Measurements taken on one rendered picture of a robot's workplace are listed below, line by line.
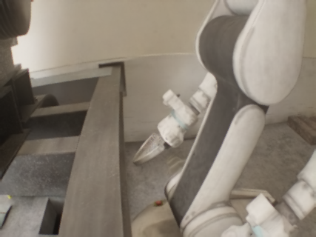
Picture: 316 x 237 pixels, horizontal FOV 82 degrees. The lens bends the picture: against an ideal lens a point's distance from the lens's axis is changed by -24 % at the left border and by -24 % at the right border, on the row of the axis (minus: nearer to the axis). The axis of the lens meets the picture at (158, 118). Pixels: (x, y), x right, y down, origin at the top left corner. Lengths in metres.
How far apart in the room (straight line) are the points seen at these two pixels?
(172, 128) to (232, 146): 0.27
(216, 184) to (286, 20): 0.35
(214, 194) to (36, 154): 0.57
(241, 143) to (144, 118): 1.52
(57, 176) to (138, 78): 1.19
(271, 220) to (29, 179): 0.78
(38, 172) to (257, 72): 0.73
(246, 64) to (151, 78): 1.49
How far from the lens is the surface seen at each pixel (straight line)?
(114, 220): 0.49
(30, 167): 0.83
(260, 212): 0.32
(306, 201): 0.38
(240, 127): 0.44
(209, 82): 0.69
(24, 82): 1.23
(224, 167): 0.47
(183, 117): 0.67
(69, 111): 1.05
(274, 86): 0.39
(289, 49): 0.40
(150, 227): 0.85
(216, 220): 0.52
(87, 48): 1.83
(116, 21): 1.79
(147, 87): 1.83
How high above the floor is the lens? 1.04
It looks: 26 degrees down
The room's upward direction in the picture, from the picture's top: 3 degrees counter-clockwise
